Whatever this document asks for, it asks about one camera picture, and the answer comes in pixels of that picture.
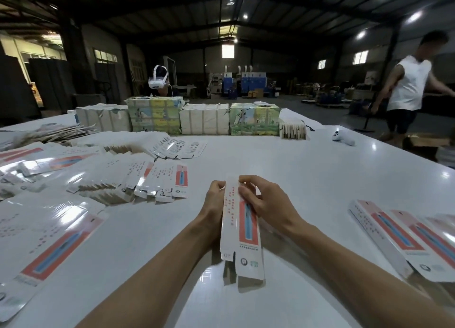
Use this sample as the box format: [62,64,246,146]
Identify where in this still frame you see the person's left hand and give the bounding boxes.
[195,181,227,243]

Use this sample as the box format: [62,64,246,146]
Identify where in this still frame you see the person's right hand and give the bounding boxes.
[238,175,311,241]

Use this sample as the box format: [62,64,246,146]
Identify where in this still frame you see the toothbrush carton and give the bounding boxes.
[219,178,266,281]

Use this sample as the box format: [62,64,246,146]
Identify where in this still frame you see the pile of carton blanks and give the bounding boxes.
[0,131,207,322]

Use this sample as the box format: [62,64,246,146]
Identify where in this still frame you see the person's left forearm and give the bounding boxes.
[78,221,223,328]

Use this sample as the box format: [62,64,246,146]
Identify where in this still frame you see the person's right forearm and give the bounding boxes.
[288,221,455,328]

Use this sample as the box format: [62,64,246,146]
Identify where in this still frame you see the small beige card stack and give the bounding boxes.
[279,121,307,140]

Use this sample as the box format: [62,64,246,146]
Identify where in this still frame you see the row of white cartons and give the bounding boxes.
[74,104,132,132]
[179,103,231,135]

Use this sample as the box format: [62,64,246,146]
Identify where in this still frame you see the green printed carton bundle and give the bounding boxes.
[229,101,281,136]

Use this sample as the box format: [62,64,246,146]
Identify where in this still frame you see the small white object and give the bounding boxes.
[331,128,356,146]

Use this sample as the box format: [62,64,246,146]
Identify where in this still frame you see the green yellow carton bundle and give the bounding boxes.
[125,96,184,134]

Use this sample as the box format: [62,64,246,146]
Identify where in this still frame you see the black floor stand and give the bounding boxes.
[354,68,381,133]

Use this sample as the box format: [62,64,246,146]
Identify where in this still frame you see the blue machine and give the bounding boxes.
[222,67,267,96]

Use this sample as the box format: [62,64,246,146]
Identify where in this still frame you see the white headset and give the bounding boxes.
[148,64,170,90]

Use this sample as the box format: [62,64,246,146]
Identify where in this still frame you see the grey crate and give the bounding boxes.
[71,93,106,107]

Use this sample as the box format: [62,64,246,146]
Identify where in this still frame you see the open cardboard box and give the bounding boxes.
[409,134,455,159]

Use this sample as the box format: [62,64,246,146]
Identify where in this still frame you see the white plastic bags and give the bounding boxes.
[435,146,455,167]

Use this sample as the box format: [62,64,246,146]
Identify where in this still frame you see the pile of grey flat sheets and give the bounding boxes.
[0,123,93,149]

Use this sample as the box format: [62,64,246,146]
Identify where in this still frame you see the dark grey cabinet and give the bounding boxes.
[27,57,75,112]

